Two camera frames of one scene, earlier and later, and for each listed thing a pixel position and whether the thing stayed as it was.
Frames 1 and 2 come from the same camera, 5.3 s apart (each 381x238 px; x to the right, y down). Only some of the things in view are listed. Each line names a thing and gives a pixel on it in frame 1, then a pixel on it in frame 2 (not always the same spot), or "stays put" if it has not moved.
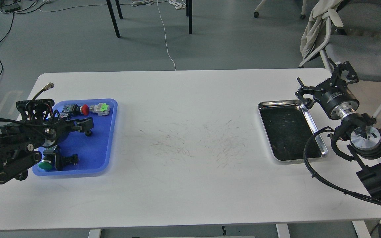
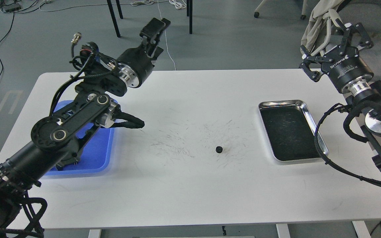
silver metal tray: [287, 125] stays put
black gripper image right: [334, 97] → [349, 71]
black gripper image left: [55, 129] → [134, 65]
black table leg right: [189, 13] stays put
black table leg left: [113, 17] stays put
